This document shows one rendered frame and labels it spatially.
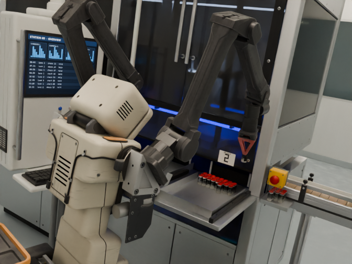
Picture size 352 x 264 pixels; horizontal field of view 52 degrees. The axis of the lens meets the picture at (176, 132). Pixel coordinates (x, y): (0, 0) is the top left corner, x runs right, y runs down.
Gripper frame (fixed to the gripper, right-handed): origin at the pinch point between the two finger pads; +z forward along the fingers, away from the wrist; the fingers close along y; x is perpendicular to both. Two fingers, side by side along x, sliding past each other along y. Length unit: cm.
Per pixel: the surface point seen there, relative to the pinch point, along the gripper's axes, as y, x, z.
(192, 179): 18.8, 24.9, 26.1
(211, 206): -3.9, 9.5, 25.2
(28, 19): -1, 105, -41
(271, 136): 21.3, -7.8, -2.2
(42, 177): -12, 89, 28
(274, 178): 15.1, -12.7, 14.6
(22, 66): -9, 101, -21
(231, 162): 23.5, 8.1, 15.0
